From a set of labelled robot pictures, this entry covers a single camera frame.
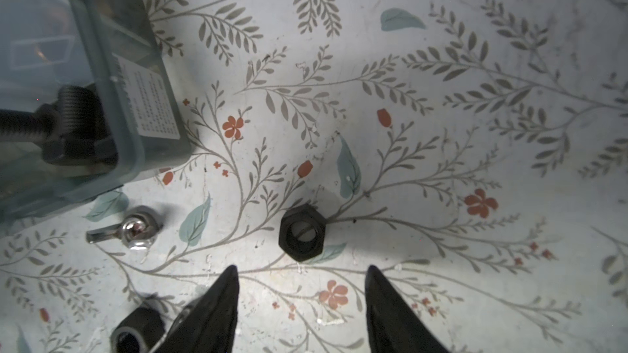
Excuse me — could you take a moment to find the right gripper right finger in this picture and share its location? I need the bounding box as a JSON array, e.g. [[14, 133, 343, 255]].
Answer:
[[365, 265, 448, 353]]

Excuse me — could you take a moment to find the black hex nut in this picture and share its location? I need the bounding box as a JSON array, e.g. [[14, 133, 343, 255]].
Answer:
[[278, 204, 326, 262], [110, 307, 165, 353]]

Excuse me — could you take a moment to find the black hex bolt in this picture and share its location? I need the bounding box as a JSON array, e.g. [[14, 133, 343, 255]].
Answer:
[[1, 83, 119, 166]]

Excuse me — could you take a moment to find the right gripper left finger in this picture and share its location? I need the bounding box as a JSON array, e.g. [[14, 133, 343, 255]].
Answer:
[[157, 265, 240, 353]]

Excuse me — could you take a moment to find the grey compartment organizer box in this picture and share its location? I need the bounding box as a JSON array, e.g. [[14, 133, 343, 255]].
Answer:
[[1, 0, 191, 224]]

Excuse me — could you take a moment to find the floral table mat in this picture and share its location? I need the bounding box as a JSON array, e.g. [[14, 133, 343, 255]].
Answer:
[[1, 0, 627, 352]]

